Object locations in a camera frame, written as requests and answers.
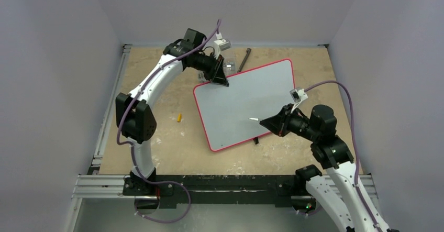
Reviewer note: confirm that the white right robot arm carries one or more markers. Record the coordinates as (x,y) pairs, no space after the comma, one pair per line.
(351,209)

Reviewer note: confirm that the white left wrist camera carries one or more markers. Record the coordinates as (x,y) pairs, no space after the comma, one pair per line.
(220,44)

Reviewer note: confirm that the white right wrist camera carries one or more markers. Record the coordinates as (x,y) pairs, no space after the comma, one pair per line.
(299,95)

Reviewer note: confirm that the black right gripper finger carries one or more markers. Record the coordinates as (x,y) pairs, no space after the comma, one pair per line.
(274,124)
(284,112)

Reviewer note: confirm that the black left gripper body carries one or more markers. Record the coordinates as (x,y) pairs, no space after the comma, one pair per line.
(209,65)

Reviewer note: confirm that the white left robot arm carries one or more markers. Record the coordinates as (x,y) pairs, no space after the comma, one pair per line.
(134,117)

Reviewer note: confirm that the clear plastic marker holder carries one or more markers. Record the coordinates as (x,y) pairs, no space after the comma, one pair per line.
(229,68)

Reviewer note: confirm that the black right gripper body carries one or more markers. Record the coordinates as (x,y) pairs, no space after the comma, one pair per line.
(285,120)

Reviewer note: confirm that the red framed whiteboard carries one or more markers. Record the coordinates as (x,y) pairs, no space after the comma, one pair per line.
(258,92)

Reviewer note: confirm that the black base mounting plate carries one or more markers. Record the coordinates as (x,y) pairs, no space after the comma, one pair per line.
(168,191)

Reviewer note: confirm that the white whiteboard marker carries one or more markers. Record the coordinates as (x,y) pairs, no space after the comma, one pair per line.
(255,119)

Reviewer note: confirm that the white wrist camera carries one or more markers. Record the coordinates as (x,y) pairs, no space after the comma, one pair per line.
(220,44)
(299,95)

